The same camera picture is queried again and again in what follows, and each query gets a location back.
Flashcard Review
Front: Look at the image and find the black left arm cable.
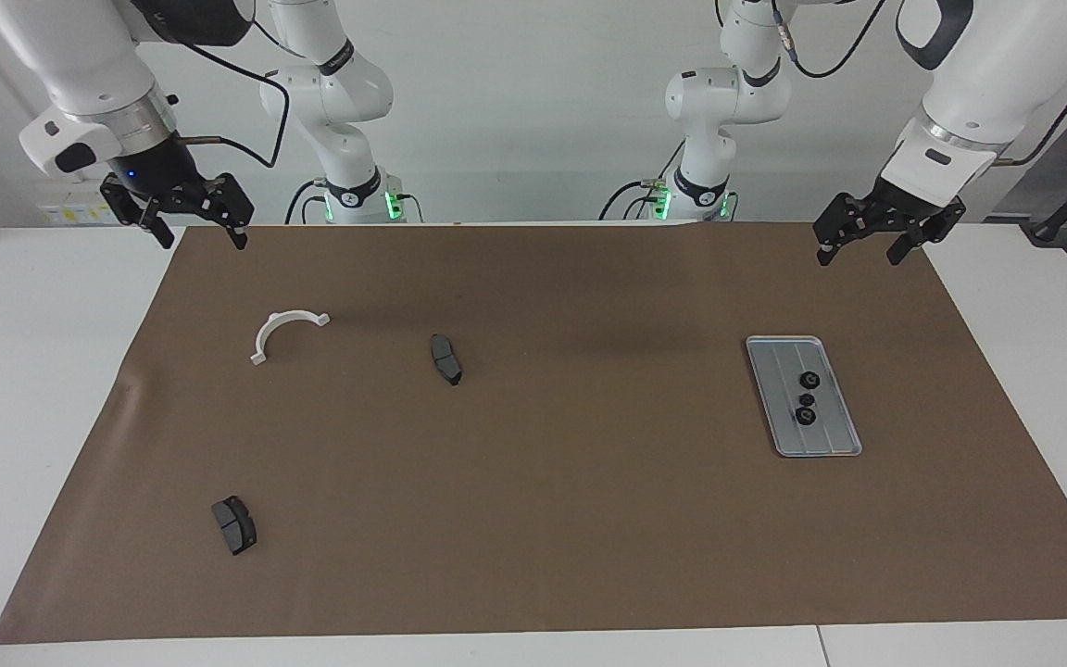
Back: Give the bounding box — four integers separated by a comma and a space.
770, 0, 1067, 168

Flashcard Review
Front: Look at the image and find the white power strip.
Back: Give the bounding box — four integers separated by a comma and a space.
38, 199, 118, 228

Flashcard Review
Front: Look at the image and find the black base cable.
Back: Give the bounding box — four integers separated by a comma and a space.
285, 178, 327, 225
599, 139, 685, 221

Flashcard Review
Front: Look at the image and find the brown paper table mat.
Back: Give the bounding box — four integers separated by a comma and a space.
0, 222, 1067, 645

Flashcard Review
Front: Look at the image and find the short dark grey brake pad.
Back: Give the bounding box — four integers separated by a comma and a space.
211, 496, 258, 557

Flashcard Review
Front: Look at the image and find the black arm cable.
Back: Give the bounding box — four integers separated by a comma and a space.
172, 19, 292, 170
770, 0, 1067, 168

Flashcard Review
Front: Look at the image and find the silver metal tray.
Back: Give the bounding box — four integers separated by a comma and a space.
745, 335, 864, 459

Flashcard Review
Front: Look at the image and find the long dark grey brake pad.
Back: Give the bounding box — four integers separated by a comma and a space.
430, 333, 464, 387

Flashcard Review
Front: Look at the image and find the white curved plastic bracket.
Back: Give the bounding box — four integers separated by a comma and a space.
250, 310, 332, 366

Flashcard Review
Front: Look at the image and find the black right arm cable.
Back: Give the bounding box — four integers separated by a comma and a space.
172, 19, 292, 170

